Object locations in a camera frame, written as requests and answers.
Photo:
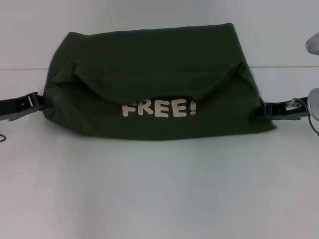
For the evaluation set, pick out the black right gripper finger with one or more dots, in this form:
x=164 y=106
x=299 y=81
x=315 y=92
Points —
x=261 y=112

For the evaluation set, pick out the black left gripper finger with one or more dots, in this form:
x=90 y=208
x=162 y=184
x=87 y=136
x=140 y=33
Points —
x=35 y=103

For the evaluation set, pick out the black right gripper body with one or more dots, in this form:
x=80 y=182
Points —
x=281 y=112

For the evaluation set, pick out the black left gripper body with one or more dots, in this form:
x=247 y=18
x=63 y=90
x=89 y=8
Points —
x=12 y=108

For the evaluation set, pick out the dark green t-shirt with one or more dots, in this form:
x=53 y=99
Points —
x=154 y=74

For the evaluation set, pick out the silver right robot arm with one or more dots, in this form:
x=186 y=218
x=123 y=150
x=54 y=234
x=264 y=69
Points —
x=314 y=100

